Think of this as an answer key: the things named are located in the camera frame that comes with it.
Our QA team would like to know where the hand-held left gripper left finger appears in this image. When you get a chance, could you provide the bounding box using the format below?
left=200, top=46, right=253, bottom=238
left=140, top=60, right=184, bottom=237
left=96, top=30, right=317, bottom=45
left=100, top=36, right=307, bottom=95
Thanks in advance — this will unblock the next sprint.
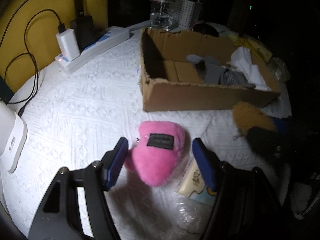
left=29, top=137, right=129, bottom=240

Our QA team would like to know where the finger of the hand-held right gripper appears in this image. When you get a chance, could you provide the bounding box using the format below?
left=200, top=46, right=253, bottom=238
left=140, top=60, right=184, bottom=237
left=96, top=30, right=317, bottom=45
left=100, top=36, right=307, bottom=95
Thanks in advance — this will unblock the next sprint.
left=271, top=116, right=296, bottom=133

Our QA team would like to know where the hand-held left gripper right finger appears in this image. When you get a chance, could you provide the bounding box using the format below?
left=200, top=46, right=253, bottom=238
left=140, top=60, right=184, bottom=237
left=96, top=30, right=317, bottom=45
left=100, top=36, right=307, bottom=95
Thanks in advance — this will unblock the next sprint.
left=192, top=137, right=297, bottom=240

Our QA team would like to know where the brown plush toy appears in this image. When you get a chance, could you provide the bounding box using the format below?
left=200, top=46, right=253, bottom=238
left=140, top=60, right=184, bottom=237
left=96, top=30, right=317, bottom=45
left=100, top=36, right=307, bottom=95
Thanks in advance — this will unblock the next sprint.
left=232, top=101, right=278, bottom=140

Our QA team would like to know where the pink plush pouch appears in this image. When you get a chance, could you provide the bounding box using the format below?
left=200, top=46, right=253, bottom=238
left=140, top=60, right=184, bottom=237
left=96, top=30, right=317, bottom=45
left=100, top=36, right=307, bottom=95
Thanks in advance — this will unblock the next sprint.
left=124, top=120, right=192, bottom=187

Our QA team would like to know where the white waffle cloth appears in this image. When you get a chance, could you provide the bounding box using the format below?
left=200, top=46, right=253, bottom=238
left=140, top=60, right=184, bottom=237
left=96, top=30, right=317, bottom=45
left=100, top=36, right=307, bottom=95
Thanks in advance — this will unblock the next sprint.
left=226, top=46, right=272, bottom=91

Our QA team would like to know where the brown cardboard box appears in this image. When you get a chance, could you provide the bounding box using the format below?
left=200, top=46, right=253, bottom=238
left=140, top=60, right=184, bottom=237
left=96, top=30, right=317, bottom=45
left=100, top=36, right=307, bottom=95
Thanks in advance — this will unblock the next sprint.
left=139, top=27, right=282, bottom=112

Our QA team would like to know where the bundle of grey socks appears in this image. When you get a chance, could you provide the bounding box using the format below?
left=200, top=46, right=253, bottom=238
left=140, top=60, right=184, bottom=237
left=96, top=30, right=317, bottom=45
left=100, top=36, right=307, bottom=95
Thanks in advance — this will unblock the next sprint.
left=186, top=54, right=255, bottom=88

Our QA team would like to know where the small printed tissue packet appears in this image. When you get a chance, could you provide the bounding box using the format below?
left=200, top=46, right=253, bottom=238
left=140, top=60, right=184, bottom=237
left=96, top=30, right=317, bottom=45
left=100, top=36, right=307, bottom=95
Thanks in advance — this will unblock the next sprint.
left=178, top=159, right=218, bottom=207

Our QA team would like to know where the clear crumpled plastic bag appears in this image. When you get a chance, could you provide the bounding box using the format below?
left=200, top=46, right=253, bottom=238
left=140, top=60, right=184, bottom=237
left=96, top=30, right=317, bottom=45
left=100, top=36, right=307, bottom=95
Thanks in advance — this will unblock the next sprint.
left=267, top=57, right=292, bottom=83

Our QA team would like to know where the white textured tablecloth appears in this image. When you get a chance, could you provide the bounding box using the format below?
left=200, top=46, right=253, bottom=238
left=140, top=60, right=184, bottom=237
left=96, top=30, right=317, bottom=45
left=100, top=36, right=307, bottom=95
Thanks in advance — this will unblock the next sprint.
left=0, top=22, right=293, bottom=240

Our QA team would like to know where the yellow plastic packet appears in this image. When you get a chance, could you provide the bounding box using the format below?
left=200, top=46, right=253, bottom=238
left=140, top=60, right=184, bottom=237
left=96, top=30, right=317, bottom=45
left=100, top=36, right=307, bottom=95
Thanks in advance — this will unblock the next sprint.
left=229, top=31, right=273, bottom=62

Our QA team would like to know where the white desk lamp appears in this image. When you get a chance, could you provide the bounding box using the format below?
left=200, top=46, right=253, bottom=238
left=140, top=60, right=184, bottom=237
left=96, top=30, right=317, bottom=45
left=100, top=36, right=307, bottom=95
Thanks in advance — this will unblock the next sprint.
left=0, top=100, right=28, bottom=173

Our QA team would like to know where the white power strip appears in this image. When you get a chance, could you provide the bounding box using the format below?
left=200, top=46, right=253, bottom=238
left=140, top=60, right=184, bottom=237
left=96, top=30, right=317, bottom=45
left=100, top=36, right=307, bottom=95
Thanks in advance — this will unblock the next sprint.
left=55, top=26, right=131, bottom=74

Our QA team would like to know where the black round object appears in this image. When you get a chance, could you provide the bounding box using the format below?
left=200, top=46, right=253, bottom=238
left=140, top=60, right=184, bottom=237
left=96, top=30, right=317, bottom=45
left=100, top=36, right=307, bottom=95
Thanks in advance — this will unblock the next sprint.
left=192, top=22, right=220, bottom=37

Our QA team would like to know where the white charger block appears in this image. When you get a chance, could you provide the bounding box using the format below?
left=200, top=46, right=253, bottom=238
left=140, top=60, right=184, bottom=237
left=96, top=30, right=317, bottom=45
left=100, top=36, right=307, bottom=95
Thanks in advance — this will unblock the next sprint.
left=55, top=29, right=81, bottom=61

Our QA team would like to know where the black charger block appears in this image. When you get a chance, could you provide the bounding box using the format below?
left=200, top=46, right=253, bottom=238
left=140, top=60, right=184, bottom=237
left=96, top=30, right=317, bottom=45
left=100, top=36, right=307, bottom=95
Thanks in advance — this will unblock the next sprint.
left=70, top=15, right=97, bottom=49

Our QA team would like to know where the white perforated basket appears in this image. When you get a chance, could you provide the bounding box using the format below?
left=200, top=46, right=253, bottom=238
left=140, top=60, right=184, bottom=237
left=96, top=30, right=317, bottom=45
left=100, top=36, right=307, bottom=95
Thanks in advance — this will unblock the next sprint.
left=172, top=0, right=202, bottom=28

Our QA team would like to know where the clear plastic water bottle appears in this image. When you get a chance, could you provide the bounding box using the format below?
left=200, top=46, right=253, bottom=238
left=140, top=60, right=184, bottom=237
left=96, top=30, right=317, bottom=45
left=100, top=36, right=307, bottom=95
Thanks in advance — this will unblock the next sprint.
left=149, top=0, right=184, bottom=31

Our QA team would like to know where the black cable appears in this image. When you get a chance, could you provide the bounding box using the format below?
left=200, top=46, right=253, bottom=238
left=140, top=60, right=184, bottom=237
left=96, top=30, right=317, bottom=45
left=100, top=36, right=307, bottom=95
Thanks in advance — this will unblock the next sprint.
left=19, top=9, right=66, bottom=117
left=0, top=0, right=83, bottom=105

